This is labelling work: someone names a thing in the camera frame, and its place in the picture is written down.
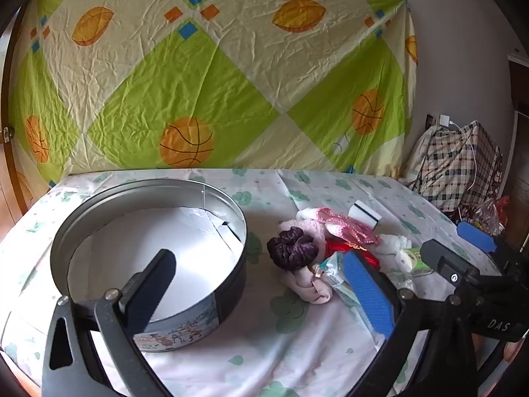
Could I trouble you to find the purple scrunchie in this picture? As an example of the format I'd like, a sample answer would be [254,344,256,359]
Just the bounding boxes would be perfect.
[266,227,320,269]

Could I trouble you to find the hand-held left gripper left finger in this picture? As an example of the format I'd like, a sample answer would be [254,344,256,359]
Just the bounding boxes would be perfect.
[41,249,178,397]

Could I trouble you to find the red plastic bag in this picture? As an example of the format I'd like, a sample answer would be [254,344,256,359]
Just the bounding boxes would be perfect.
[463,196,511,236]

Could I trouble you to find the green cream printed bedsheet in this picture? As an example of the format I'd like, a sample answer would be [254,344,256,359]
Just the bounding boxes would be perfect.
[8,0,419,189]

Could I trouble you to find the white fluffy ball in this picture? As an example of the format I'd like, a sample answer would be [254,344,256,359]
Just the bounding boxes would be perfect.
[374,234,411,255]

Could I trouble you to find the green tissue packet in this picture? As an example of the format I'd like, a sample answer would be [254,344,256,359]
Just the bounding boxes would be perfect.
[396,247,434,277]

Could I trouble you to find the red embroidered pouch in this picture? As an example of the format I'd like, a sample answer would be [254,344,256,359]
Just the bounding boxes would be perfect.
[324,238,380,271]

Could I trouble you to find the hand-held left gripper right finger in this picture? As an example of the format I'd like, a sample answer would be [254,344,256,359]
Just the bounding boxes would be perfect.
[343,250,490,397]

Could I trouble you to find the white charger cable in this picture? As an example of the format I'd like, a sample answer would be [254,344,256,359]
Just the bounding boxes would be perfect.
[450,121,480,199]

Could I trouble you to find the white sponge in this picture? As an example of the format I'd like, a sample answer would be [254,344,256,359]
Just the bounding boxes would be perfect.
[348,200,383,231]

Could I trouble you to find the pale pink sock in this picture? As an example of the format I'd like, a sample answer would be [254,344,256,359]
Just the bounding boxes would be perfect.
[283,265,334,305]

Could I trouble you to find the pink fluffy cloth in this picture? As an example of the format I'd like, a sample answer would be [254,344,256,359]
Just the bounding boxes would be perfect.
[278,218,331,249]

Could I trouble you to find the round metal tin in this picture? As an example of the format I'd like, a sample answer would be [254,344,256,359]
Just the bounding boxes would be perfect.
[50,179,249,352]

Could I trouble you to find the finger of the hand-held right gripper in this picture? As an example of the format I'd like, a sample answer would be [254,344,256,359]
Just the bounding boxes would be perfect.
[421,239,482,288]
[457,221,517,254]

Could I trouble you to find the wooden cabinet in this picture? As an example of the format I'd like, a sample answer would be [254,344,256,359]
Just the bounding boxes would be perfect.
[508,47,529,253]

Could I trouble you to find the cotton swab packet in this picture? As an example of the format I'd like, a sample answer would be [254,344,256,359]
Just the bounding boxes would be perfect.
[312,252,373,331]

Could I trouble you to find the white floral tablecloth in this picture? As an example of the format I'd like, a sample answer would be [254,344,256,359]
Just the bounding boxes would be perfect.
[0,169,488,397]

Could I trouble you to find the plaid bag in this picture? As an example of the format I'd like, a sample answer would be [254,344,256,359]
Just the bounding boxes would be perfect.
[403,121,504,216]

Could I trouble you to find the wooden door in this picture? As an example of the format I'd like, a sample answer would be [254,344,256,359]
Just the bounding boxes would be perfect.
[0,4,62,241]

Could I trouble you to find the pink white knitted cloth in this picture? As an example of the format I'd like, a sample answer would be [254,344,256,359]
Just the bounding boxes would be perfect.
[297,207,382,245]

